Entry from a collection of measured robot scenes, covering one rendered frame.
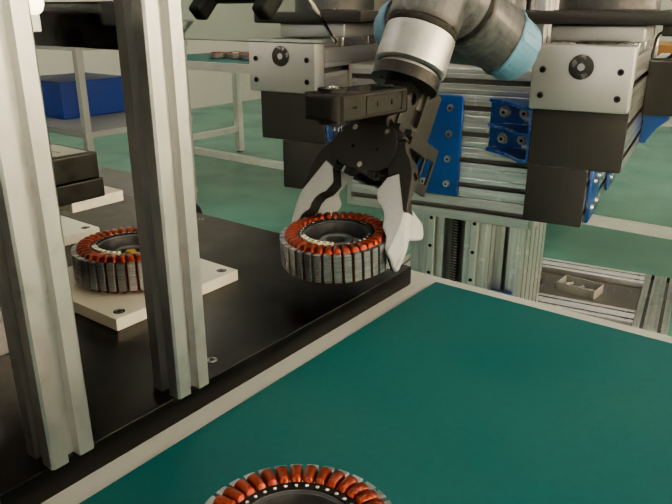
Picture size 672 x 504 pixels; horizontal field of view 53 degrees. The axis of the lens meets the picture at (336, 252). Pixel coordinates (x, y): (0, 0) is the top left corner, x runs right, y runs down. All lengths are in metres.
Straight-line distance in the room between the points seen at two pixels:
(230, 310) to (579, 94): 0.61
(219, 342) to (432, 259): 0.88
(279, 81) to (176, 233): 0.77
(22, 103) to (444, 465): 0.34
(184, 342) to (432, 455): 0.19
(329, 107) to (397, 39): 0.13
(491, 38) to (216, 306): 0.41
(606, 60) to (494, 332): 0.49
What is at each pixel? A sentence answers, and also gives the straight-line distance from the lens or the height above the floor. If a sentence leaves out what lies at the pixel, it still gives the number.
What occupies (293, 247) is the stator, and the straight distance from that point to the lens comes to 0.63.
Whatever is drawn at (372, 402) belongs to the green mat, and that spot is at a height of 0.75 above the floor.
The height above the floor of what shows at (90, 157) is 0.92.
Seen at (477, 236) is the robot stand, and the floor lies 0.61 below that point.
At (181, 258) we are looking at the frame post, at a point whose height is 0.87.
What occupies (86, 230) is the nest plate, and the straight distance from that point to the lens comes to 0.88.
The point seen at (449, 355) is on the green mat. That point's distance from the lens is 0.60.
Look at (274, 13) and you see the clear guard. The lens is 0.68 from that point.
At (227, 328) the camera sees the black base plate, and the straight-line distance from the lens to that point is 0.61.
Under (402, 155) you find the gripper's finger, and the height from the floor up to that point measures 0.91.
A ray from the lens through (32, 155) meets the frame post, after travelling 0.40.
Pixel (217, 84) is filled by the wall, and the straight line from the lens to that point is 8.08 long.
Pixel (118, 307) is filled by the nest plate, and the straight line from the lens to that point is 0.64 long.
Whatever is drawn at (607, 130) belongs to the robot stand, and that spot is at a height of 0.87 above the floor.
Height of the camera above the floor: 1.04
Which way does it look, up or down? 20 degrees down
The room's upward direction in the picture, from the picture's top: straight up
